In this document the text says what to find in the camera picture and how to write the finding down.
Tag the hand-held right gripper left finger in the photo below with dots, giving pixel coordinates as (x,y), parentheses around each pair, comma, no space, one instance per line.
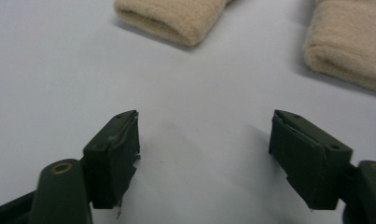
(114,168)

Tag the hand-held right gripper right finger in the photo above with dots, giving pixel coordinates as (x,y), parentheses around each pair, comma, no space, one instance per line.
(310,161)

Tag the beige fleece glove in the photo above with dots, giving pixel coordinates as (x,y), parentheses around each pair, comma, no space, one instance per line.
(350,46)
(176,21)

